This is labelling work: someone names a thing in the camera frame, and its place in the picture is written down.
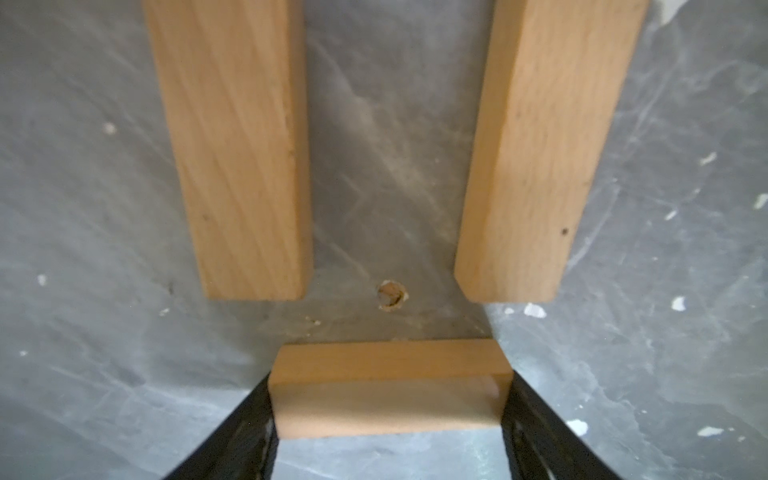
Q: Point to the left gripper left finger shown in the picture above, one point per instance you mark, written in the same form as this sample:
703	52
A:
244	446

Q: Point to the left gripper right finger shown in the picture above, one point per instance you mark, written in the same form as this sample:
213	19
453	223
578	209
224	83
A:
540	445

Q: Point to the wooden block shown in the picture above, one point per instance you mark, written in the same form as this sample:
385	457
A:
377	388
232	76
552	81

